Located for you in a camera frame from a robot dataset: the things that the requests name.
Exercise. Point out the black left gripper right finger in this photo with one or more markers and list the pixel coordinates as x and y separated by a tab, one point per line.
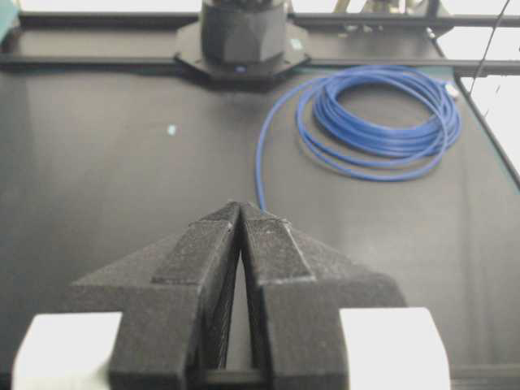
296	286

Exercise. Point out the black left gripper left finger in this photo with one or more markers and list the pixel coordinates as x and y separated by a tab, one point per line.
176	299

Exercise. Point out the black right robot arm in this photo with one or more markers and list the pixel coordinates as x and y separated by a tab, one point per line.
244	40

